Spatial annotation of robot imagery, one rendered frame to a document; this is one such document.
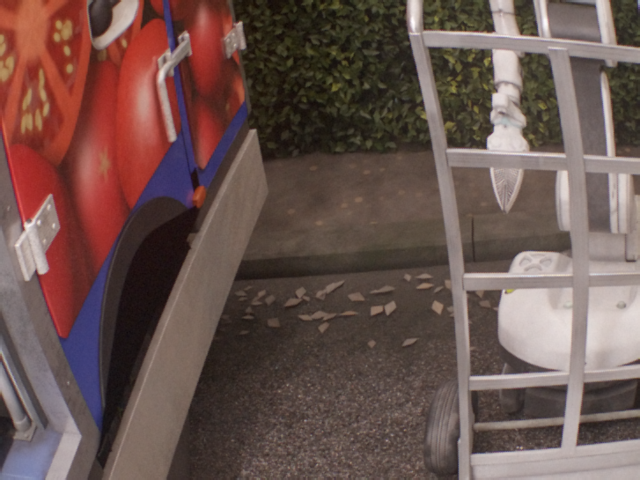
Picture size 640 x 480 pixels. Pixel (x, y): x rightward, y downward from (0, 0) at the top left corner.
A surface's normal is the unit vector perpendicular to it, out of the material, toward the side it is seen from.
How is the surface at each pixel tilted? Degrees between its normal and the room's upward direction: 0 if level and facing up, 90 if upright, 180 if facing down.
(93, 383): 90
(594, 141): 70
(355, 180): 7
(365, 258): 77
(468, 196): 9
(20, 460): 0
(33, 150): 90
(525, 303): 35
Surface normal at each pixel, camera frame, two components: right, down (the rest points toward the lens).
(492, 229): -0.17, -0.86
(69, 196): 0.98, -0.07
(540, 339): -0.67, -0.11
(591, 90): -0.39, 0.18
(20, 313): -0.14, 0.50
